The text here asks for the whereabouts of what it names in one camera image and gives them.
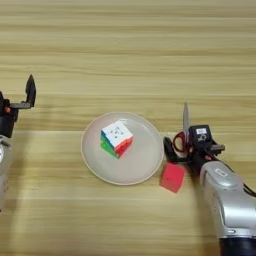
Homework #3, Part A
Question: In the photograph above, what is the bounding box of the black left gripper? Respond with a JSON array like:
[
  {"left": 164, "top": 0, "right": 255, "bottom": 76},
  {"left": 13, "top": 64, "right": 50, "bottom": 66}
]
[{"left": 0, "top": 73, "right": 37, "bottom": 139}]

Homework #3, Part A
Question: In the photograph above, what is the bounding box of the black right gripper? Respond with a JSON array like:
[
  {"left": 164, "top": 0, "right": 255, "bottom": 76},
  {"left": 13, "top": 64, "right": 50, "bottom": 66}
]
[{"left": 162, "top": 136, "right": 226, "bottom": 176}]

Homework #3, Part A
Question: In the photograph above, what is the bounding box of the multicoloured puzzle cube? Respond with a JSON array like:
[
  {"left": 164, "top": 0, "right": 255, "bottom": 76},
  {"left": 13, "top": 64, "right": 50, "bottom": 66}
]
[{"left": 100, "top": 120, "right": 135, "bottom": 160}]

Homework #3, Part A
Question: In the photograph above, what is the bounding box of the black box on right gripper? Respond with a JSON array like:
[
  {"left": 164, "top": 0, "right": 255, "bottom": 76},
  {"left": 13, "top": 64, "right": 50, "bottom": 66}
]
[{"left": 188, "top": 124, "right": 213, "bottom": 145}]

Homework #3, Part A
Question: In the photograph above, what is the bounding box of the red foam cube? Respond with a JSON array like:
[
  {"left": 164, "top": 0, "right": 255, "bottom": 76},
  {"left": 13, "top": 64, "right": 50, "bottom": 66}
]
[{"left": 159, "top": 162, "right": 186, "bottom": 194}]

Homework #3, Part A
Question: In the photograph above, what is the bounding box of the round beige plate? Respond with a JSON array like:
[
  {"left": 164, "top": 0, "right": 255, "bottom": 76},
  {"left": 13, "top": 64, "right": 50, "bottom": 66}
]
[{"left": 80, "top": 111, "right": 165, "bottom": 186}]

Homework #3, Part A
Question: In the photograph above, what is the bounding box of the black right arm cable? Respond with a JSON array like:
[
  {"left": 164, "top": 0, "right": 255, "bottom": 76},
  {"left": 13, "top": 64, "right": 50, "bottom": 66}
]
[{"left": 242, "top": 182, "right": 256, "bottom": 198}]

